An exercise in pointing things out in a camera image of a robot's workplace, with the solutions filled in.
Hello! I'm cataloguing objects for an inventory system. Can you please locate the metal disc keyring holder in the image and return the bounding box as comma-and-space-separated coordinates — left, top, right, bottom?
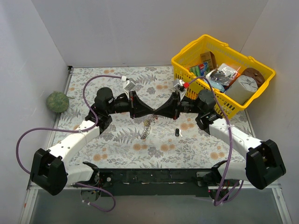
140, 115, 158, 140

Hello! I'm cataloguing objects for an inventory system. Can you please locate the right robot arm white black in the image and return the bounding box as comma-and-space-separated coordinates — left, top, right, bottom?
154, 90, 286, 189

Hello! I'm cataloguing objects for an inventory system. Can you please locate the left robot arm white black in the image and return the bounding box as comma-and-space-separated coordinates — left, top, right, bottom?
30, 87, 154, 196

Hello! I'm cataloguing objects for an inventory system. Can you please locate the small black key fob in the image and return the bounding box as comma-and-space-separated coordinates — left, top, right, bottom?
175, 128, 181, 137

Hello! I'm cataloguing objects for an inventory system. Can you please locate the light blue cloth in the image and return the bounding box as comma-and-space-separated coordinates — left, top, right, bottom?
204, 79, 225, 92

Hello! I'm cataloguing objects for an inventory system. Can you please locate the floral table mat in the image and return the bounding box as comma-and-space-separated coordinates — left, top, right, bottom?
53, 66, 244, 168

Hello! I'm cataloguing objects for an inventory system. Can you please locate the green blue sponge pack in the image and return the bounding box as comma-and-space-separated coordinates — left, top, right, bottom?
189, 62, 210, 77

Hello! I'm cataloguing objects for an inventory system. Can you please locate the silver foil packet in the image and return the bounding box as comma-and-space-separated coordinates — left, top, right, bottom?
206, 63, 240, 86

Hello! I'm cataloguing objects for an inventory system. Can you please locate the brown cardboard box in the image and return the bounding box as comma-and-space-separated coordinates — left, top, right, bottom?
200, 51, 217, 70

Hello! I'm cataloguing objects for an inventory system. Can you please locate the green felt ball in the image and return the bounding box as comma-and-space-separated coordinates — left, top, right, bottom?
46, 91, 69, 113

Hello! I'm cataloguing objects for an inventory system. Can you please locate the brown round disc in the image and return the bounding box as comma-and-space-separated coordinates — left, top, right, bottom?
241, 68, 265, 88

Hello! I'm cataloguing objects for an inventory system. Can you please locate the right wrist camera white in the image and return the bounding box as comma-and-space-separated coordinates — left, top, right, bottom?
173, 79, 189, 93

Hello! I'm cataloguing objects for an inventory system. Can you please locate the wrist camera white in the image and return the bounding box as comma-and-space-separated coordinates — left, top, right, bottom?
173, 79, 189, 93
121, 76, 136, 96

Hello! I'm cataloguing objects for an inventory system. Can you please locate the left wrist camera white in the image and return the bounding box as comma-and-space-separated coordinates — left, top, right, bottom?
121, 76, 136, 96

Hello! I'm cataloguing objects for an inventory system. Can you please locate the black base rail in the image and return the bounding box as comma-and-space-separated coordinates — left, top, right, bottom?
72, 168, 241, 198

